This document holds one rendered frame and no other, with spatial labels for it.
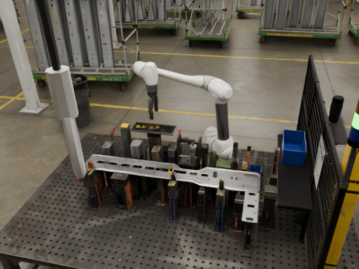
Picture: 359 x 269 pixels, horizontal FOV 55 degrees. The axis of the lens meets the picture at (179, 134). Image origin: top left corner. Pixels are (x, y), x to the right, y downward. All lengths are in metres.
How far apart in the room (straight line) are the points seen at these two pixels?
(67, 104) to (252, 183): 2.32
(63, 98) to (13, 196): 4.17
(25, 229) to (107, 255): 0.71
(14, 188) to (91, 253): 2.17
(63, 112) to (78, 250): 2.35
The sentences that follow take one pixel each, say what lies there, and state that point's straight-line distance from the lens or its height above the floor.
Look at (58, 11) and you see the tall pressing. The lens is 6.92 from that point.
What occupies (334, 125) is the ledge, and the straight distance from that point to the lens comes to 2.52.
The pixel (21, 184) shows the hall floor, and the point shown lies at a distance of 4.57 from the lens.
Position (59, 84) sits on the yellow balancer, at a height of 2.52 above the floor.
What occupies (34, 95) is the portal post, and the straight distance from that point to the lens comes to 6.22.
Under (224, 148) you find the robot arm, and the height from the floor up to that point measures 0.93.
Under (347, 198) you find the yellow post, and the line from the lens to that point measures 1.98.
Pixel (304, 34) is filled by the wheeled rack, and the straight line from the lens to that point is 8.97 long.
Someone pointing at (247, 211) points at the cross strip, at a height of 1.00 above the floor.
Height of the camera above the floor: 2.62
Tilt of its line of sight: 32 degrees down
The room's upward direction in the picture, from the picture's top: 2 degrees counter-clockwise
